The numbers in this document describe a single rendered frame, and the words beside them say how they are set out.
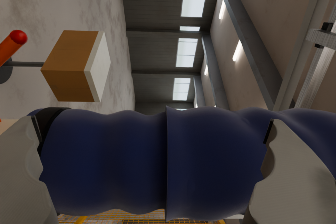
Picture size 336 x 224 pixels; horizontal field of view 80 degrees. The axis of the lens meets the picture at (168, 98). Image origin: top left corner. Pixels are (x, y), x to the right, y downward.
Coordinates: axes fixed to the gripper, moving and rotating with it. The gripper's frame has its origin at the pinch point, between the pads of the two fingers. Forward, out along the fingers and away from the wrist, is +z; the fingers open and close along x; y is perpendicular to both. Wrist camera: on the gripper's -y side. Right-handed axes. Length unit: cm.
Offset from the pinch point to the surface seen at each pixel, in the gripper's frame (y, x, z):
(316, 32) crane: 23, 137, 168
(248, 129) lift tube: 16.3, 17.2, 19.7
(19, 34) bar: 0.5, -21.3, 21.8
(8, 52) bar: 3.3, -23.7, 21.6
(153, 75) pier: 435, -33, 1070
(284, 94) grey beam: 101, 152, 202
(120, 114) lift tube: 16.9, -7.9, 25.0
